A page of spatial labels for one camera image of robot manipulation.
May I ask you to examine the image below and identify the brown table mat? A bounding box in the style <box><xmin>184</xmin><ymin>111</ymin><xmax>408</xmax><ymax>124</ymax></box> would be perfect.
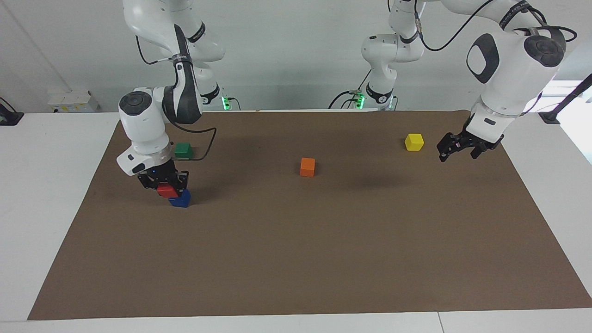
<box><xmin>27</xmin><ymin>110</ymin><xmax>592</xmax><ymax>321</ymax></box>

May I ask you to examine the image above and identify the black table clamp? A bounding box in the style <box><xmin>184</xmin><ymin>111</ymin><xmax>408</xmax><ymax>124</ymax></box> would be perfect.
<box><xmin>0</xmin><ymin>97</ymin><xmax>25</xmax><ymax>126</ymax></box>

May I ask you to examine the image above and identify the black stand with pole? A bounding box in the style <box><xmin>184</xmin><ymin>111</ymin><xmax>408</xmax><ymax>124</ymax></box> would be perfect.
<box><xmin>539</xmin><ymin>74</ymin><xmax>592</xmax><ymax>124</ymax></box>

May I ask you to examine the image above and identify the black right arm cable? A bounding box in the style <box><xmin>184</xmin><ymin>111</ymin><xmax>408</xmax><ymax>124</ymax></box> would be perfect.
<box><xmin>136</xmin><ymin>35</ymin><xmax>218</xmax><ymax>162</ymax></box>

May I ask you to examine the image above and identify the yellow wooden block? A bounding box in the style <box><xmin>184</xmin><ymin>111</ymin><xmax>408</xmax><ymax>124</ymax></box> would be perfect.
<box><xmin>404</xmin><ymin>133</ymin><xmax>425</xmax><ymax>152</ymax></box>

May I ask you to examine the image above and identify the black base cable bundle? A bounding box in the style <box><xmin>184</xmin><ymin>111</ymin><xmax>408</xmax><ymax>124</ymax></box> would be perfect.
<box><xmin>328</xmin><ymin>69</ymin><xmax>370</xmax><ymax>110</ymax></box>

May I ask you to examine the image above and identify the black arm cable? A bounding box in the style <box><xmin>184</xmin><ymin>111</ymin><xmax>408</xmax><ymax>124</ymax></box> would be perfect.
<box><xmin>136</xmin><ymin>35</ymin><xmax>218</xmax><ymax>162</ymax></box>
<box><xmin>414</xmin><ymin>0</ymin><xmax>579</xmax><ymax>52</ymax></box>

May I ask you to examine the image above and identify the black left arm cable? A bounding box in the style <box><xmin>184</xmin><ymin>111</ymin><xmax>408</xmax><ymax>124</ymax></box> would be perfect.
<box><xmin>414</xmin><ymin>0</ymin><xmax>579</xmax><ymax>52</ymax></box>

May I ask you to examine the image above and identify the blue wooden block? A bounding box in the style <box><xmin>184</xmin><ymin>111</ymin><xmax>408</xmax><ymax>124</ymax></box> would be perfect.
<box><xmin>168</xmin><ymin>190</ymin><xmax>191</xmax><ymax>208</ymax></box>

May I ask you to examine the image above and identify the white box with yellow label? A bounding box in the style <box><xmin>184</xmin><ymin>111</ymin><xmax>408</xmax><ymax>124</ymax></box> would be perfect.
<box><xmin>48</xmin><ymin>90</ymin><xmax>100</xmax><ymax>114</ymax></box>

